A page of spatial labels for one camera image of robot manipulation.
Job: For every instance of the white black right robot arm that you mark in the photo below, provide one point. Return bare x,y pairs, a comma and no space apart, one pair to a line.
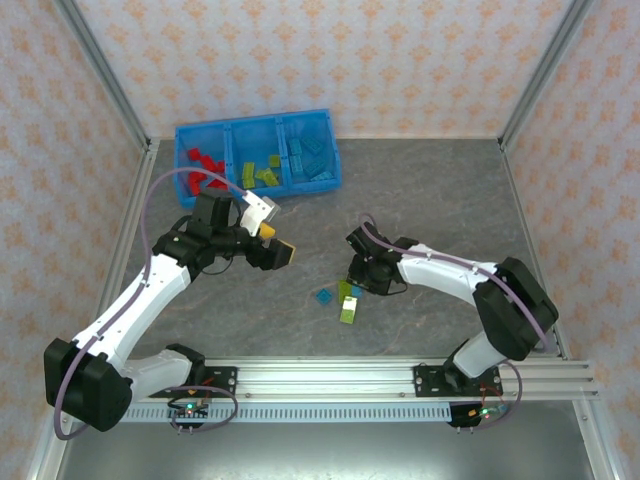
440,272

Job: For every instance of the blue long lego brick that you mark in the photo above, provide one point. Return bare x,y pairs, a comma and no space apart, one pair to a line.
295,146
321,176
314,166
311,144
296,164

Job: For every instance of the green long lego brick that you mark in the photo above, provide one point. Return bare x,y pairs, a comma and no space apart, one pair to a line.
349,311
272,177
344,291
248,172
260,175

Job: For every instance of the red long lego brick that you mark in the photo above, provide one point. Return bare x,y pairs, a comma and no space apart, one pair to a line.
205,161
195,184
217,167

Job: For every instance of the blue plastic bin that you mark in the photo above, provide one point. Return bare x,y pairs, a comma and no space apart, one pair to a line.
327,130
187,137
255,140

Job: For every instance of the grey metal panel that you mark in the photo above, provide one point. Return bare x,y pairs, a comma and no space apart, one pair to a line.
325,452

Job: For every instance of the aluminium side rail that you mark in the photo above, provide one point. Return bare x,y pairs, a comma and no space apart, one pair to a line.
125,225
525,225

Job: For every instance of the blue square lego brick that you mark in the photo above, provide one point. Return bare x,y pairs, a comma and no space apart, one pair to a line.
324,297
356,291

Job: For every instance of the green square lego brick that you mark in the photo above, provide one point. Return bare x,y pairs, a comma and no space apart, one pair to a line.
274,161

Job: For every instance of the small circuit board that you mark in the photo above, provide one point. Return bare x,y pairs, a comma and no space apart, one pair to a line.
189,411
485,412

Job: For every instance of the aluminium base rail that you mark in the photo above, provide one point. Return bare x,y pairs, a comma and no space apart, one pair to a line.
325,375

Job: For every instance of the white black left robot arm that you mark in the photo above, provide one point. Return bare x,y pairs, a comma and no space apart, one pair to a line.
150,295

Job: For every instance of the aluminium frame post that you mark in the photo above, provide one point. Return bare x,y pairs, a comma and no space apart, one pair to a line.
102,75
545,70

